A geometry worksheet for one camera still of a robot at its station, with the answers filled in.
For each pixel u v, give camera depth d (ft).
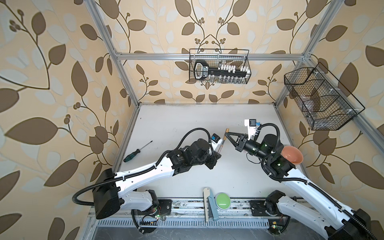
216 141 2.07
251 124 2.03
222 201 2.47
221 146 2.31
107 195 1.29
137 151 3.07
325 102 2.40
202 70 2.76
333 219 1.35
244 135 2.06
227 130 2.23
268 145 1.73
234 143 2.15
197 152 1.83
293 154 2.97
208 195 2.48
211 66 2.84
